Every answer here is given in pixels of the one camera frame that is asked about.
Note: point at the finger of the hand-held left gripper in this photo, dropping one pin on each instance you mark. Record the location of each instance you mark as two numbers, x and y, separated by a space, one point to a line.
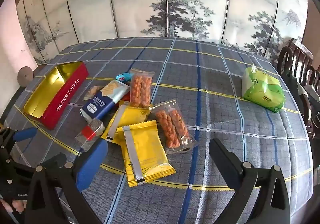
53 160
23 135

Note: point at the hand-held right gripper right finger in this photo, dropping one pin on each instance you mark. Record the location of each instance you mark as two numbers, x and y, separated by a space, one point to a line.
222 159

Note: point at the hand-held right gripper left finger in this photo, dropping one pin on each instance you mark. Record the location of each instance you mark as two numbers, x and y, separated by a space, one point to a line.
91 161

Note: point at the brown sesame candy packet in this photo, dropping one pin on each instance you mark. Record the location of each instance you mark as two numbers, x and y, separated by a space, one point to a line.
88 134

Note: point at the red tin box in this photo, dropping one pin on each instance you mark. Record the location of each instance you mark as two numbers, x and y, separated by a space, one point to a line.
65 99

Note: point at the yellow snack packet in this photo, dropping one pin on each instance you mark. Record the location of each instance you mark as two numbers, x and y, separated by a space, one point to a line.
135 114
150 154

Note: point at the clear fried twist packet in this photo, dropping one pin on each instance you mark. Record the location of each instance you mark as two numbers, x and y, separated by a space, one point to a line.
141 88
172 126

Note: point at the person's left hand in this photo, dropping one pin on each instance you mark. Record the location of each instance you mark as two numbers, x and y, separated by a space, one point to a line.
18 206

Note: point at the blue silver biscuit packet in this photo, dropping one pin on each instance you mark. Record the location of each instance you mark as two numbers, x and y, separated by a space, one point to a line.
100 106

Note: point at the small round disc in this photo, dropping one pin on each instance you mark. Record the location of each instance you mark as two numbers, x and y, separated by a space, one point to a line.
25 75

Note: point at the clear pastry packet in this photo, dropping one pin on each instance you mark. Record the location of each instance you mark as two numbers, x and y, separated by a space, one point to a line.
92 92

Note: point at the red snack packet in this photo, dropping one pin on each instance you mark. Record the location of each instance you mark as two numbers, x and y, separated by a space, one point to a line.
127 97

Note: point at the green tissue pack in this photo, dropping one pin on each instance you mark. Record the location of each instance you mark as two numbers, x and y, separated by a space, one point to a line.
262 88

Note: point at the plaid tablecloth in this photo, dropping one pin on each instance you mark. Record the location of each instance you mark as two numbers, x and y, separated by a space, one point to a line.
212 76

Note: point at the small blue candy packet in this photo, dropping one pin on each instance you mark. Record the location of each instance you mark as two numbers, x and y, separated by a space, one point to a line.
123 77

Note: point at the dark wooden chair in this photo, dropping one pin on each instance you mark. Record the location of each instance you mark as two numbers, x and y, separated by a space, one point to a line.
313 124
295 56

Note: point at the grey cloth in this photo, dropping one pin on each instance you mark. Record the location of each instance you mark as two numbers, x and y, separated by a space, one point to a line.
311 95

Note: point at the painted folding screen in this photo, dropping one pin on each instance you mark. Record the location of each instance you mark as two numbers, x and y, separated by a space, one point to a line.
140 1

